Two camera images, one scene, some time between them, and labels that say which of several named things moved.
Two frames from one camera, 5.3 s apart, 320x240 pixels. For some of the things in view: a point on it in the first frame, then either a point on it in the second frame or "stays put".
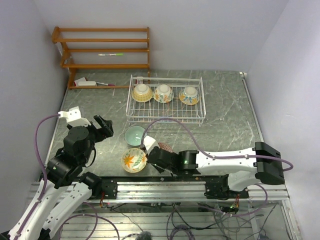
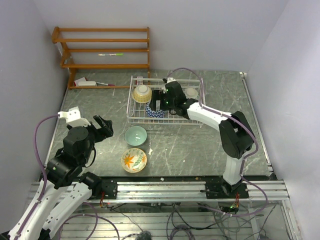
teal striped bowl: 133,135 stays put
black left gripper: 101,133 stays put
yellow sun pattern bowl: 142,93 stays put
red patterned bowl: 165,146 -> 155,113
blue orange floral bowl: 189,96 stays put
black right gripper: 159,169 -> 157,95
